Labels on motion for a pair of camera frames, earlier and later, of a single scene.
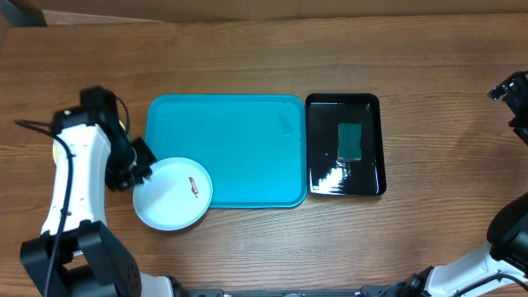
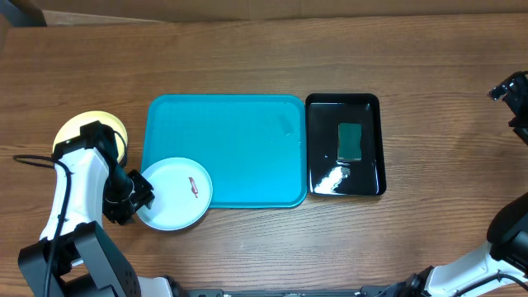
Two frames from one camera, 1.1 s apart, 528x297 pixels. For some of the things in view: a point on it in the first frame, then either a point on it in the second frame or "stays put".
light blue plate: (177, 195) stays put
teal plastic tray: (254, 148) stays put
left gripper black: (145, 156) to (144, 195)
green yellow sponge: (349, 147) stays put
